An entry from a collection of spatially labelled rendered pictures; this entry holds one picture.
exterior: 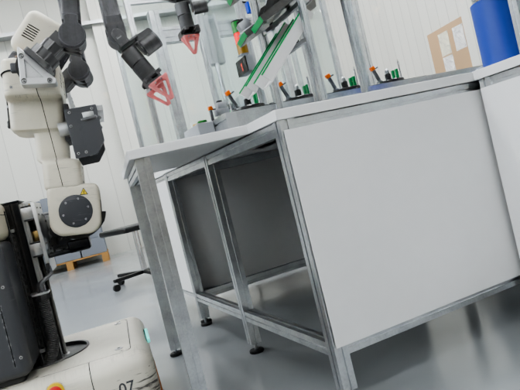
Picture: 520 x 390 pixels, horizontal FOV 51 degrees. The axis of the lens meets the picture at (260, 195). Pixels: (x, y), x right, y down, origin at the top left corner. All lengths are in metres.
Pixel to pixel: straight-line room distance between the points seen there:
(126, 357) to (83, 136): 0.70
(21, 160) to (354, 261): 8.97
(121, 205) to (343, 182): 8.64
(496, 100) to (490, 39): 0.40
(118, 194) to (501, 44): 8.52
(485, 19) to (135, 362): 1.69
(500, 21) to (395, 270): 1.03
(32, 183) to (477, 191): 8.93
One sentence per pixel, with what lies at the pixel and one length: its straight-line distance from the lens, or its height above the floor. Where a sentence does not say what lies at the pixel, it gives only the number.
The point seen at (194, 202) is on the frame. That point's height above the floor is 0.65.
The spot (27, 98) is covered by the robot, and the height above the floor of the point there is 1.11.
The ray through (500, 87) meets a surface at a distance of 1.88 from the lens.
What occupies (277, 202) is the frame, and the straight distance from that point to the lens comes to 3.12.
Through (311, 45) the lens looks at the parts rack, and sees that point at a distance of 1.88.
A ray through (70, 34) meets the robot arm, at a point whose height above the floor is 1.23.
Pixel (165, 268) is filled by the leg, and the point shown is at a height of 0.49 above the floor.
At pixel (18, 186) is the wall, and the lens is 10.20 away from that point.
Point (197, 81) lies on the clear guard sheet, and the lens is 3.70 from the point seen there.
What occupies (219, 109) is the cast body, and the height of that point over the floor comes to 1.05.
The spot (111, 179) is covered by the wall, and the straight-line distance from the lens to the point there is 10.09.
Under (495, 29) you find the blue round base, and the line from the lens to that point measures 2.23.
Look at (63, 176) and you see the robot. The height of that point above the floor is 0.84.
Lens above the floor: 0.68
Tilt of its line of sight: 2 degrees down
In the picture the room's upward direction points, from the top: 14 degrees counter-clockwise
